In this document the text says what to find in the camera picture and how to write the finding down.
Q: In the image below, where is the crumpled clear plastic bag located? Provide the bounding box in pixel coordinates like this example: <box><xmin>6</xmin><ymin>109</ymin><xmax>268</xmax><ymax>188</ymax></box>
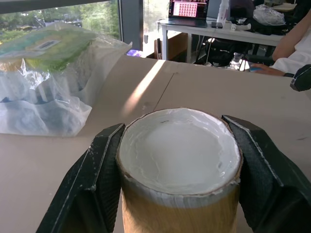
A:
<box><xmin>252</xmin><ymin>4</ymin><xmax>286</xmax><ymax>26</ymax></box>

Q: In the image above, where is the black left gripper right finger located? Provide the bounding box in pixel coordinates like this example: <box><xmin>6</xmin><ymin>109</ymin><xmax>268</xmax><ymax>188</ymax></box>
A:
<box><xmin>221</xmin><ymin>115</ymin><xmax>311</xmax><ymax>233</ymax></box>

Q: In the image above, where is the cylindrical cardboard can white lid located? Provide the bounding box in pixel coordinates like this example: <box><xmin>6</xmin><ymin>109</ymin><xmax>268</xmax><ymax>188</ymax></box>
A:
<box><xmin>115</xmin><ymin>107</ymin><xmax>244</xmax><ymax>233</ymax></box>

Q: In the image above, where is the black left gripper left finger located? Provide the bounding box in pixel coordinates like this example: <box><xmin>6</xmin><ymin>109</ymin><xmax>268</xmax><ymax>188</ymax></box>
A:
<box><xmin>35</xmin><ymin>123</ymin><xmax>126</xmax><ymax>233</ymax></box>

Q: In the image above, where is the white spray bottle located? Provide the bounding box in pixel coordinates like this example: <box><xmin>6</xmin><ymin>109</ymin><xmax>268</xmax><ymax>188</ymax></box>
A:
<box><xmin>216</xmin><ymin>0</ymin><xmax>230</xmax><ymax>25</ymax></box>

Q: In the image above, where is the open laptop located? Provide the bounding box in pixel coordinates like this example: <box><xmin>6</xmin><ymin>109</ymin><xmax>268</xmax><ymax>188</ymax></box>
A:
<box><xmin>160</xmin><ymin>0</ymin><xmax>210</xmax><ymax>28</ymax></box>

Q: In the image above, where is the purple packet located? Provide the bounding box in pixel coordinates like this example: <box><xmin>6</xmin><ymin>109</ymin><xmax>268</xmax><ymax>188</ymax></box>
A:
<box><xmin>126</xmin><ymin>49</ymin><xmax>143</xmax><ymax>58</ymax></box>

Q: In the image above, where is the person in white shirt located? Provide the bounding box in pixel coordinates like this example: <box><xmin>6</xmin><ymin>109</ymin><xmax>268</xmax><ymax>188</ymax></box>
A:
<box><xmin>250</xmin><ymin>9</ymin><xmax>311</xmax><ymax>77</ymax></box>

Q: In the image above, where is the clear plastic bag of cups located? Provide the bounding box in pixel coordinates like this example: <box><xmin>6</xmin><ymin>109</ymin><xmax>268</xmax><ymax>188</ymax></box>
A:
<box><xmin>0</xmin><ymin>23</ymin><xmax>133</xmax><ymax>138</ymax></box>

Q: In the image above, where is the white desk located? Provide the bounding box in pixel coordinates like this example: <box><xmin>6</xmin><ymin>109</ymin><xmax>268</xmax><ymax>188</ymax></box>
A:
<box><xmin>159</xmin><ymin>18</ymin><xmax>286</xmax><ymax>64</ymax></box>

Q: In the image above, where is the brown cardboard box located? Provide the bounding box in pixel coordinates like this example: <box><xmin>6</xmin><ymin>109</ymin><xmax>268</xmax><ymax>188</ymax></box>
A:
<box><xmin>154</xmin><ymin>32</ymin><xmax>189</xmax><ymax>61</ymax></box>

